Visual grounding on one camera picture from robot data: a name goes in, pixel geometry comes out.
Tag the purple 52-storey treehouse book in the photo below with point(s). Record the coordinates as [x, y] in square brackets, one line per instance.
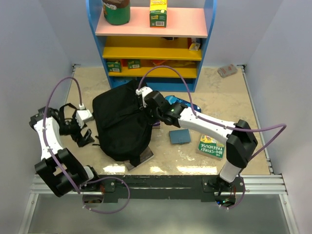
[157, 125]

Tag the grey red packet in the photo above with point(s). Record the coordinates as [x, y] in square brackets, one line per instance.
[227, 70]

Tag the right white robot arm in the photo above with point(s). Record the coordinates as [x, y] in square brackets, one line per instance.
[237, 137]

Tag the blue shelf unit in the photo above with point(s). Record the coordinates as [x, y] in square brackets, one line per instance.
[137, 40]

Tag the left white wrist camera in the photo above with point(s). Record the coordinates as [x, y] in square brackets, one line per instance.
[83, 115]

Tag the right small green box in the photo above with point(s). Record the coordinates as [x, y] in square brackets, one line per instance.
[133, 63]

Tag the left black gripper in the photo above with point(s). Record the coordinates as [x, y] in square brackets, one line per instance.
[82, 141]

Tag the left small green box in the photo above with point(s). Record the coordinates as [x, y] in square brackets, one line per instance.
[114, 66]

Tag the blue shark pencil case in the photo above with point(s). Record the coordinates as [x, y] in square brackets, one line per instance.
[173, 99]

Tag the small green box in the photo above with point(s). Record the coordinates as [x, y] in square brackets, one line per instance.
[114, 66]
[133, 63]

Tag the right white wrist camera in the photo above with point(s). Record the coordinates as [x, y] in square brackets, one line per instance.
[141, 94]

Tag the yellow green carton box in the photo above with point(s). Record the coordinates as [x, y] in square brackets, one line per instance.
[158, 13]

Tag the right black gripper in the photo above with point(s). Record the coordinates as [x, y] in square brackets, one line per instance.
[146, 108]

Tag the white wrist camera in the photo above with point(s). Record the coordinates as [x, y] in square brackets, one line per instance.
[83, 115]
[141, 94]

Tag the green 104-storey treehouse book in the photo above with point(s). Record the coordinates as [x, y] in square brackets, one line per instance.
[209, 146]

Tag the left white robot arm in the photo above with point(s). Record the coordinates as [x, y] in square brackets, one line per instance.
[58, 167]

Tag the orange yellow snack packets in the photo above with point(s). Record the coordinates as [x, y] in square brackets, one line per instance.
[172, 63]

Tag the black backpack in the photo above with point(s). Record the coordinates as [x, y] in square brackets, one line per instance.
[122, 127]

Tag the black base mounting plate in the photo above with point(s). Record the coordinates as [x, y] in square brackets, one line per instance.
[206, 188]

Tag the green cylindrical canister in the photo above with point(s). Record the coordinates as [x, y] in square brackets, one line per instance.
[116, 12]

